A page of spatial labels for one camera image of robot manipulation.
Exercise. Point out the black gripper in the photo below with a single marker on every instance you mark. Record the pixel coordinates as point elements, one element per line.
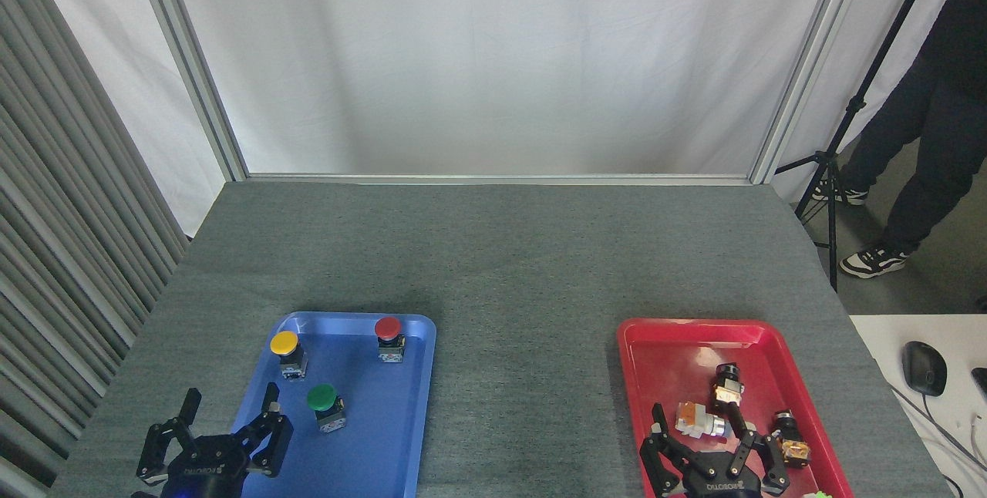
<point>202,471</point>
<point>721,482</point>

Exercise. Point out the green push button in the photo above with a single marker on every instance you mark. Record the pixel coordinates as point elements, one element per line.
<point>322,398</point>

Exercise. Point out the yellow push button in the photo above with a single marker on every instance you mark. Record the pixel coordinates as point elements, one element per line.
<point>284,342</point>

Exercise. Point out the red push button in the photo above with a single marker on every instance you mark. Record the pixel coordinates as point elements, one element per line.
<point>387,327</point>

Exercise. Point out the red plastic tray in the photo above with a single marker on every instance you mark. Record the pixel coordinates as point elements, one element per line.
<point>671,367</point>

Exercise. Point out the light green small part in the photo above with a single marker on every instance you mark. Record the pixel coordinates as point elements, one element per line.
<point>819,495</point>

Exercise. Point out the blue plastic tray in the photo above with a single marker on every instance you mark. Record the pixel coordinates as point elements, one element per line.
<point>385,421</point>

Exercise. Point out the white side table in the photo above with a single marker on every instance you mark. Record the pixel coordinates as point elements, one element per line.
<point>887,344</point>

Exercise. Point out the black computer mouse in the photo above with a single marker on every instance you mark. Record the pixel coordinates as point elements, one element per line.
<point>924,367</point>

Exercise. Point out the grey ribbed panel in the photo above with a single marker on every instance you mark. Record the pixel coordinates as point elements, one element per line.
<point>62,213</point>

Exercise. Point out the black flat device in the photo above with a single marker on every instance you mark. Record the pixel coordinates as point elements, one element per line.
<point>981,381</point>

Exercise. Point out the black tripod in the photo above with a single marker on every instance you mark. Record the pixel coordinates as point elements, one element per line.
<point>831,174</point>

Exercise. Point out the person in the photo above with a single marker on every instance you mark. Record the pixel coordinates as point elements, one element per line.
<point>933,112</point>

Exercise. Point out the white curtain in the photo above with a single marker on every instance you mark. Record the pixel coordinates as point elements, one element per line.
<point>493,58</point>

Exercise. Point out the orange white switch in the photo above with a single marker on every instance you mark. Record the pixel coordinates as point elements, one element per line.
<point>694,419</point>

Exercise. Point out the black white switch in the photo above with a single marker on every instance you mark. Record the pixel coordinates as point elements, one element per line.
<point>727,386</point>

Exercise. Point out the black orange switch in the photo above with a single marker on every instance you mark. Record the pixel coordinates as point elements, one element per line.
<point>793,444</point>

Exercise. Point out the silver frame crossbar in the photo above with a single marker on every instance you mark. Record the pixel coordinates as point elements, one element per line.
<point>493,179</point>

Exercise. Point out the silver frame post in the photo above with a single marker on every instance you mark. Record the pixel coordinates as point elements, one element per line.
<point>189,58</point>
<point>810,58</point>

